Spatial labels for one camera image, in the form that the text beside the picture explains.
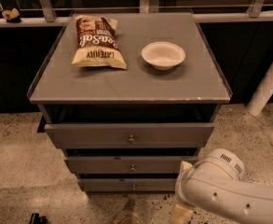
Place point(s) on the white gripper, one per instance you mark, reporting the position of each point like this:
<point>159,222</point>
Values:
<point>182,184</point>

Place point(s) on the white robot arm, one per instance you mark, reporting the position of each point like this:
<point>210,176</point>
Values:
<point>250,204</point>

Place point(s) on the grey top drawer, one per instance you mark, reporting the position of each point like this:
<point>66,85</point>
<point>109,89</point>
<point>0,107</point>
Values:
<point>129,135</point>

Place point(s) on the grey drawer cabinet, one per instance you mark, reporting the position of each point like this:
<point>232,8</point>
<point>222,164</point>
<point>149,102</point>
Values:
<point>191,92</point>

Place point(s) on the white paper bowl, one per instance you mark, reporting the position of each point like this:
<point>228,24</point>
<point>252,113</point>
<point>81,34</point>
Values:
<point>163,55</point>

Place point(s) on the white diagonal pole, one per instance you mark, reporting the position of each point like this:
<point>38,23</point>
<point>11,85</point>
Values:
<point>262,94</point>

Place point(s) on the black object on floor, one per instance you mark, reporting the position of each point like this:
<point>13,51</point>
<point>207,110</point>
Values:
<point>37,219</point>

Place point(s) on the sea salt chips bag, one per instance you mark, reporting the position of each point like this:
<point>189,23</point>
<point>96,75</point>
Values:
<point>96,43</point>

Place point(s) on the yellow object on ledge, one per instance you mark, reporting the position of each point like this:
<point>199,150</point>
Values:
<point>11,15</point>

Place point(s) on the metal railing frame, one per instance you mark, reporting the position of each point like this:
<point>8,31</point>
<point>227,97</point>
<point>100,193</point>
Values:
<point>37,13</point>

